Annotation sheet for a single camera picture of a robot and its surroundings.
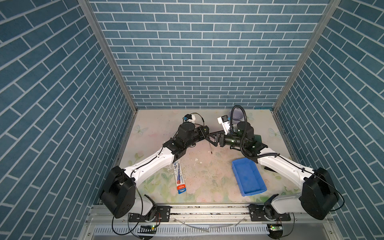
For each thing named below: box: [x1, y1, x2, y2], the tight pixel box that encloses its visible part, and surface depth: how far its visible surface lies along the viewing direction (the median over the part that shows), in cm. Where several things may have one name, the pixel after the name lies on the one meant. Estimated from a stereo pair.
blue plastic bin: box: [231, 157, 268, 197], surface depth 86 cm
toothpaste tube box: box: [172, 159, 187, 195], surface depth 86 cm
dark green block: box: [253, 134, 263, 148], surface depth 64 cm
